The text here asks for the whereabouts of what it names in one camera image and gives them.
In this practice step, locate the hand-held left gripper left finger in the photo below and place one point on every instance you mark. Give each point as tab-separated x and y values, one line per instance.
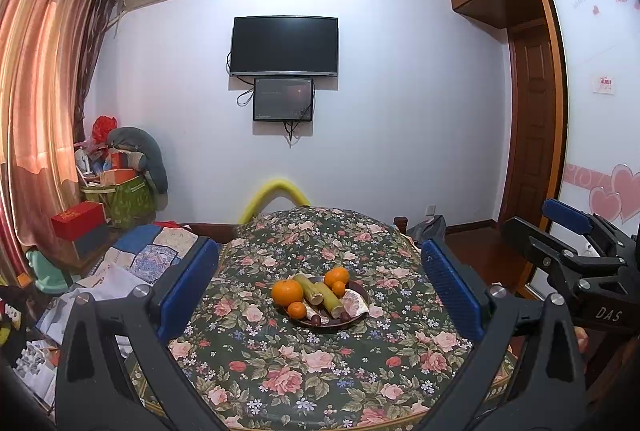
190	286

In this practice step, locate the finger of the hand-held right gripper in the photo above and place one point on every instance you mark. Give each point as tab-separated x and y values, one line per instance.
537	243
567	213

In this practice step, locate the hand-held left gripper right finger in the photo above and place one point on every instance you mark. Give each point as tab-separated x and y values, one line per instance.
450	291

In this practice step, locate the large orange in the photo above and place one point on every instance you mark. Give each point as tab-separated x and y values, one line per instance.
287	292
336	275

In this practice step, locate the small tangerine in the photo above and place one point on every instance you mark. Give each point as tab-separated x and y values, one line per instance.
296	309
339	289

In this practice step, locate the yellow-green sugarcane piece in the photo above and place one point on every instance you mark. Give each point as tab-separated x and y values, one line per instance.
309	290
330	303

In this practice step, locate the dark brown round plate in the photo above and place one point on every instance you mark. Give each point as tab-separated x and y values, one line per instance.
327	323

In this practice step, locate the white plastic object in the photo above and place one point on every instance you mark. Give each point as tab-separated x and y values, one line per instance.
586	247

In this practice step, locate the patchwork quilt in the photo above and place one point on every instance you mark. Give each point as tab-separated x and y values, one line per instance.
150	251

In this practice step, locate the black bag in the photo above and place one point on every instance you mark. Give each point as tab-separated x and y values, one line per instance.
427	228

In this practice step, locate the white heart-print sliding door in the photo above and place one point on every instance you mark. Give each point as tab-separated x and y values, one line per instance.
595	136

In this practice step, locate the scattered white papers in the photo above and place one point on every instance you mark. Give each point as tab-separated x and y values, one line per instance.
100	291

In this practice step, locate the peeled pomelo segment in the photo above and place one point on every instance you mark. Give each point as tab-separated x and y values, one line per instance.
312	312
357	303

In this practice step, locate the wooden door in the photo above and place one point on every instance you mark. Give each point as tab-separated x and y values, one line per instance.
535	126

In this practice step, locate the red gift box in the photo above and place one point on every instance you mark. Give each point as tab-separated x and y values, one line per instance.
77	217

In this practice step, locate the teal plastic stool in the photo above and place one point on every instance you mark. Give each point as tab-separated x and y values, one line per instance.
45	271

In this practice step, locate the dark green floral tablecloth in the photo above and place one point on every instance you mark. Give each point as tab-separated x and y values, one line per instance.
310	371

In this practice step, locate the red plastic bag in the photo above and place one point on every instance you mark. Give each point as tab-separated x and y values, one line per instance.
104	128

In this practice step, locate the small black monitor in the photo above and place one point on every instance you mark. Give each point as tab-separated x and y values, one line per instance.
282	100

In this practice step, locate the orange-pink curtain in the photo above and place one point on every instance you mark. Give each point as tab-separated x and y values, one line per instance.
40	101

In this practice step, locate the white wall socket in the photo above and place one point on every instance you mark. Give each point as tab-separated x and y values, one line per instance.
430	210

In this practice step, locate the black wall television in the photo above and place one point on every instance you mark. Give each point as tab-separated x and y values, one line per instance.
285	46

